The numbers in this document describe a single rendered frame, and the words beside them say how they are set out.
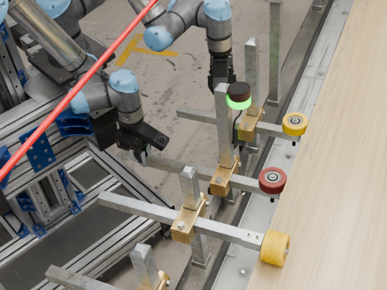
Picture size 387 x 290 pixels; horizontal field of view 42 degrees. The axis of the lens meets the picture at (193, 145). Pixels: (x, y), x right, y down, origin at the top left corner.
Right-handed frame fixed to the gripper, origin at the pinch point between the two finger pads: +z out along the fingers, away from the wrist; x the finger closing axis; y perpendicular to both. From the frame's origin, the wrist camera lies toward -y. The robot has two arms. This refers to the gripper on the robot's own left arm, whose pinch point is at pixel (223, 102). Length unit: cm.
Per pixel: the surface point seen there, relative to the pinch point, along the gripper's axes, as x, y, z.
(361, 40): -51, 37, 4
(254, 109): -9.9, 0.5, 3.9
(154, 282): 15, -69, -7
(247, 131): -7.5, -6.4, 7.4
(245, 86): -6.9, -22.0, -23.5
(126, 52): 74, 171, 95
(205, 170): 5.9, -22.7, 7.7
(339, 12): -56, 104, 32
